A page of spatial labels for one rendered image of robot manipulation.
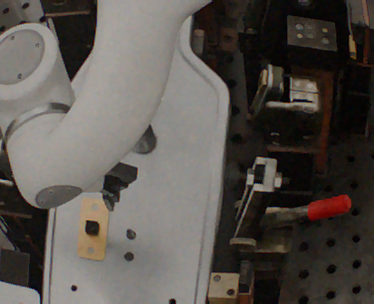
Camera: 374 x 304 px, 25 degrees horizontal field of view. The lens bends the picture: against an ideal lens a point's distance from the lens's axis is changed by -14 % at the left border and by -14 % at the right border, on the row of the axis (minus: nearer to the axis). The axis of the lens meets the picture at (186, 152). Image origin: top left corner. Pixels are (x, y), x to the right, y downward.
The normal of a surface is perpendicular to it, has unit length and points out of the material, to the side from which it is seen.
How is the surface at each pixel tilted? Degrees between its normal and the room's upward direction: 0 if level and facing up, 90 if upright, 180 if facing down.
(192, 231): 0
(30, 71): 6
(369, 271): 0
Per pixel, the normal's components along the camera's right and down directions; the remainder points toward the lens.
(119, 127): 0.63, 0.49
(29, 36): -0.04, -0.49
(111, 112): 0.49, 0.43
